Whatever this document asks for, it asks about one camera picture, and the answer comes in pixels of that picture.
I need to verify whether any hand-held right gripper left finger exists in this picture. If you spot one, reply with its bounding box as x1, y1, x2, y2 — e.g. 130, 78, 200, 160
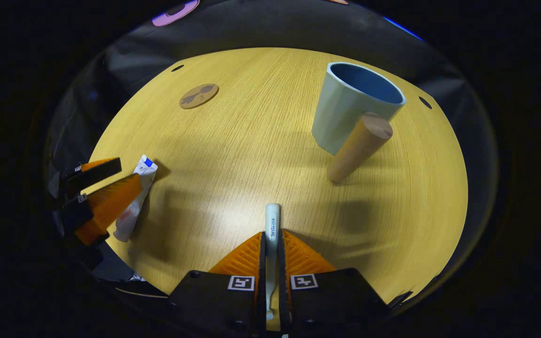
168, 231, 267, 336

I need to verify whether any pale blue cup wooden handle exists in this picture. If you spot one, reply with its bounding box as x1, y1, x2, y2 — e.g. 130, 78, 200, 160
311, 61, 407, 184

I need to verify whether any white toothpaste tube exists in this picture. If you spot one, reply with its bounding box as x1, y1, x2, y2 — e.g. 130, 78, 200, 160
113, 154, 159, 243

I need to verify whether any wooden desktop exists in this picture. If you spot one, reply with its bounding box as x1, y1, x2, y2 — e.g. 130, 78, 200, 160
83, 47, 469, 332

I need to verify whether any round brown coaster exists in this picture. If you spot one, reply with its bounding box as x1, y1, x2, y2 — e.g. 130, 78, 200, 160
179, 83, 219, 110

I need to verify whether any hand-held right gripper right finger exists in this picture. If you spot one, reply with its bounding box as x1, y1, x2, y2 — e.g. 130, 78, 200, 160
278, 229, 389, 336

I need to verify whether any white toothbrush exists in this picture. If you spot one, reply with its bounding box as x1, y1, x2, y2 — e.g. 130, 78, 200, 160
264, 203, 282, 321

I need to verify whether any black backdrop cloth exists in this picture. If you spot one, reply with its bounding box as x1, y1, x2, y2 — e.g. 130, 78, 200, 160
47, 0, 492, 188

